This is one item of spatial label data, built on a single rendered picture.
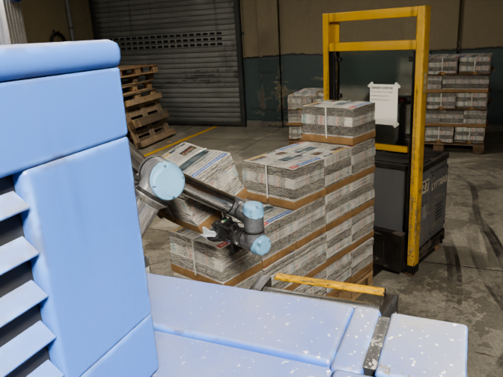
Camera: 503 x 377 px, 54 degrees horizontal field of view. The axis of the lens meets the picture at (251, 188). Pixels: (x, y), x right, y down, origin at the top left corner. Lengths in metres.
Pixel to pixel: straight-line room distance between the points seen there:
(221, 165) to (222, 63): 7.85
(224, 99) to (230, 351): 9.63
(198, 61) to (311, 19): 2.38
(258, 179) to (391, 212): 1.40
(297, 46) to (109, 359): 9.12
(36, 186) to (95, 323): 0.08
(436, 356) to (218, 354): 0.14
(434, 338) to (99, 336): 0.21
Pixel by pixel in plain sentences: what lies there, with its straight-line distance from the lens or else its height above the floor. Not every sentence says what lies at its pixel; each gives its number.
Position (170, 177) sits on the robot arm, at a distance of 1.59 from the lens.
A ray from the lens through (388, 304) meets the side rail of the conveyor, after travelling 1.88.
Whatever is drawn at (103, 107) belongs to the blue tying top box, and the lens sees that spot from 0.26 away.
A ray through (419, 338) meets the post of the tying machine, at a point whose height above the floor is 1.55.
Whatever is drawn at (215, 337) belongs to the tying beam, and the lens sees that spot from 0.36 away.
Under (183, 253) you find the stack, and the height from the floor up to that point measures 0.73.
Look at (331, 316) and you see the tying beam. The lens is 0.38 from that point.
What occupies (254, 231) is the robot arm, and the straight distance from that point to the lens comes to 1.82.
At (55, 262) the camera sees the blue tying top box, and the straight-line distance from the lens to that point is 0.24.
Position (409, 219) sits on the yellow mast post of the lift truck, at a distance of 3.64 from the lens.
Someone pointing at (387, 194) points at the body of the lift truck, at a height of 0.55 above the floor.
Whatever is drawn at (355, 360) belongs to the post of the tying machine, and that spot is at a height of 1.55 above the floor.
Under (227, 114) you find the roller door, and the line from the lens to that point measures 9.96.
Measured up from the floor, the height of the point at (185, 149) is 1.26.
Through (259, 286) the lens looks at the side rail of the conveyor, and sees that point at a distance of 1.99.
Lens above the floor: 1.75
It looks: 17 degrees down
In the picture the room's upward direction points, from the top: 3 degrees counter-clockwise
